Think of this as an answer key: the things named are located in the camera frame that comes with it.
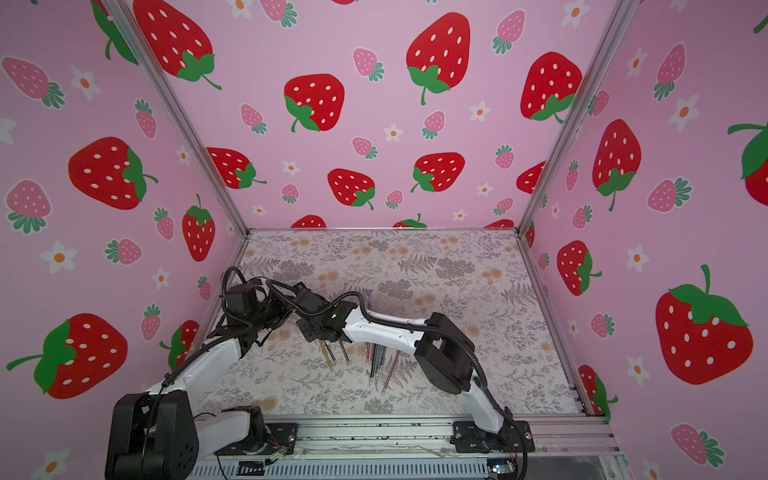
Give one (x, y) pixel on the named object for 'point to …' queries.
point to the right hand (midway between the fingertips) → (301, 327)
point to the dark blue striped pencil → (330, 351)
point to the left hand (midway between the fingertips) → (302, 297)
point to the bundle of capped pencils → (374, 360)
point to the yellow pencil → (326, 355)
